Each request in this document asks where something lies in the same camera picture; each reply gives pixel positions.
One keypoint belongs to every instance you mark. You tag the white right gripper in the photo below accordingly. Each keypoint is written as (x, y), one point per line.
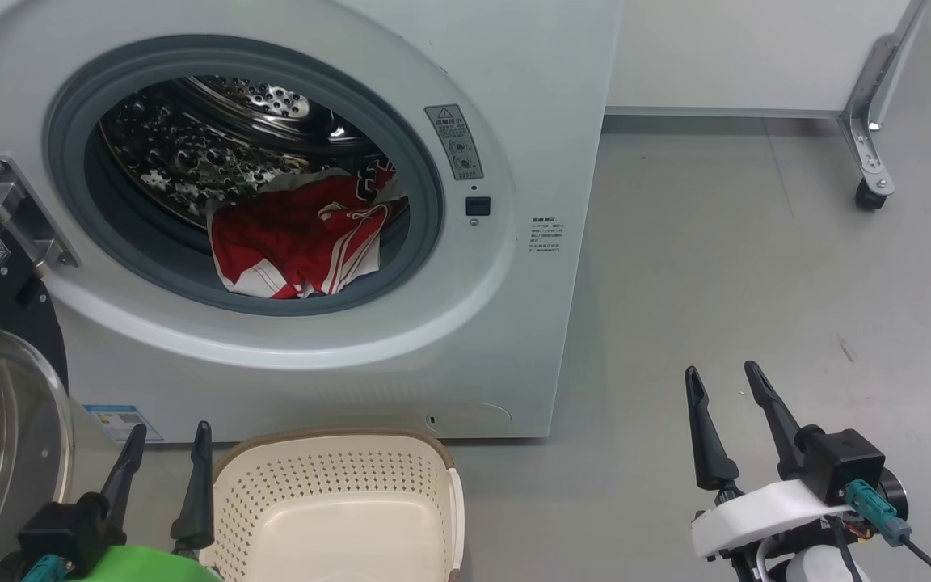
(764, 509)

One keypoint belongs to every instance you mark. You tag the teal right camera connector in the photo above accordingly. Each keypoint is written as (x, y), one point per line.
(874, 509)

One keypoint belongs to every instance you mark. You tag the red and white jersey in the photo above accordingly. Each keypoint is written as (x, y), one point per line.
(296, 238)

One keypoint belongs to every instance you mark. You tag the blue energy label sticker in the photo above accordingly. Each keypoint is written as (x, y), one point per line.
(122, 423)

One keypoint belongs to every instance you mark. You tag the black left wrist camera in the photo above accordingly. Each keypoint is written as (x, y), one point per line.
(61, 529)

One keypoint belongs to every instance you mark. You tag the white front-load washing machine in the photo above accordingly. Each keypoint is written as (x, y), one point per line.
(498, 339)

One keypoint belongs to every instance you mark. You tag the black door latch socket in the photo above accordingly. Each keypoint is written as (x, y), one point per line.
(478, 206)

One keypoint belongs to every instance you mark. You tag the metal door hinge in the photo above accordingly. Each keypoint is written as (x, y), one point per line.
(25, 214)

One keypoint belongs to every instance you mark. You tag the white partition panel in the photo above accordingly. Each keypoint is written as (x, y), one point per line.
(756, 56)

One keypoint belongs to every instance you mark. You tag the grey metal caster leg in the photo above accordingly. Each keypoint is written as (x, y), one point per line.
(865, 137)

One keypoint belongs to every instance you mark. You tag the cream perforated laundry basket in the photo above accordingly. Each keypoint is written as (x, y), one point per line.
(336, 509)

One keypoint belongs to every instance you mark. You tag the teal left camera connector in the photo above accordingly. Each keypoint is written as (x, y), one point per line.
(44, 568)

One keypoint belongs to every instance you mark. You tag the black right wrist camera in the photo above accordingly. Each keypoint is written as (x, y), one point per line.
(845, 461)

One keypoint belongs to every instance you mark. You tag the grey warning sticker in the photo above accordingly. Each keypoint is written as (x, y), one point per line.
(454, 141)

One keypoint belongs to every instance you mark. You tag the teal camera connector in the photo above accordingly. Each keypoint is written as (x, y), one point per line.
(874, 509)
(44, 568)

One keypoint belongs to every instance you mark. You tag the black round glass washer door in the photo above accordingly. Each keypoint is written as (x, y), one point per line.
(5, 420)

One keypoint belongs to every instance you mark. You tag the small black text label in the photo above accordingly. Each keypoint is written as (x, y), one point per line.
(548, 234)

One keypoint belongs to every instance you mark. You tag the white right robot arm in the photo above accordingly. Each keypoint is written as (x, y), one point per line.
(821, 566)

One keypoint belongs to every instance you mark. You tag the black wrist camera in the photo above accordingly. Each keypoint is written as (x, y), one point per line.
(61, 529)
(845, 461)

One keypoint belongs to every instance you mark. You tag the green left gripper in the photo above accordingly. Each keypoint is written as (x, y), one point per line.
(150, 566)

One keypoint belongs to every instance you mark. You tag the perforated steel washer drum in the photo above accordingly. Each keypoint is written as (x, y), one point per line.
(174, 153)

